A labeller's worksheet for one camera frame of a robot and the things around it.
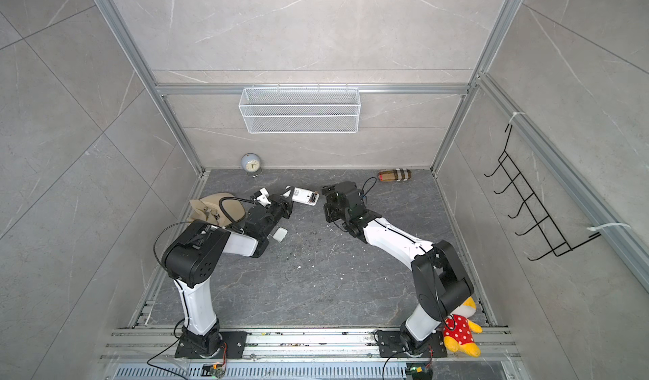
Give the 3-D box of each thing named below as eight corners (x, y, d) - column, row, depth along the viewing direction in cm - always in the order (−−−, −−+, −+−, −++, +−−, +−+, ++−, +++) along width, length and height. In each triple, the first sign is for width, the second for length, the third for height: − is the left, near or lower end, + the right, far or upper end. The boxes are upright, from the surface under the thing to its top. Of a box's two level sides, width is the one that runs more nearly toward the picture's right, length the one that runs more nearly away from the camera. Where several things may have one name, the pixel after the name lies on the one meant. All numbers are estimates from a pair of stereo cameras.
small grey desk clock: (244, 174, 121) (238, 160, 114) (252, 164, 125) (247, 150, 118) (256, 178, 119) (251, 164, 112) (264, 169, 123) (260, 155, 116)
